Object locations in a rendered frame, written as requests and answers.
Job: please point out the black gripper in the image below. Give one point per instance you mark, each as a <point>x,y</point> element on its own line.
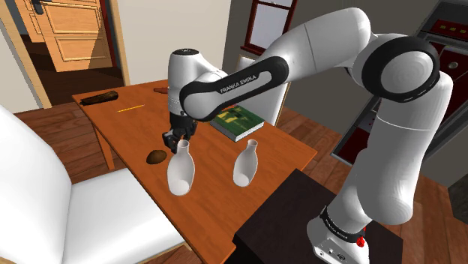
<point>182,123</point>

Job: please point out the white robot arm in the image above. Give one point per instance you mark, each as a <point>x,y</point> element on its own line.
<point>395,153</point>

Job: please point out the brown egg-shaped object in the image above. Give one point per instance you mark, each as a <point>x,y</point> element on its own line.
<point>156,157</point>

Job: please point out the large white vase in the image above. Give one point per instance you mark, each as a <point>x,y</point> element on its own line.
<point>180,172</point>

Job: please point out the reddish brown flat object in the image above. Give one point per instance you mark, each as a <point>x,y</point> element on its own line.
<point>161,90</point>

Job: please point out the wooden table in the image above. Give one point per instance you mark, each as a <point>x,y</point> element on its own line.
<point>212,175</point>

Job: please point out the yellow pencil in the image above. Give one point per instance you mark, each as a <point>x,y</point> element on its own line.
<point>130,108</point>

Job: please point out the green book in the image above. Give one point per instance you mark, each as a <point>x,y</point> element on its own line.
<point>239,123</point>

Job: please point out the small white vase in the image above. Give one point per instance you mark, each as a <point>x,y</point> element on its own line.
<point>245,164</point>

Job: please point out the dark brown long case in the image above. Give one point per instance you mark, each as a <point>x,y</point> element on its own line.
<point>99,98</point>

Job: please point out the white chair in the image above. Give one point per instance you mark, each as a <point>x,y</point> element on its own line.
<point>55,204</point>
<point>268,106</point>

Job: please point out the dark robot stand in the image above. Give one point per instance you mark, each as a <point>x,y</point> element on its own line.
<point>285,223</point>

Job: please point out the dark red framed window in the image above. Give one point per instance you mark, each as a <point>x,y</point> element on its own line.
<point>268,22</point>

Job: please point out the wooden door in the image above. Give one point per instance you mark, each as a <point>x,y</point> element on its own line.
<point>73,33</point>

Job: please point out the dark red kitchen oven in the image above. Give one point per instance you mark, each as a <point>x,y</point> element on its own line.
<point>455,73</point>

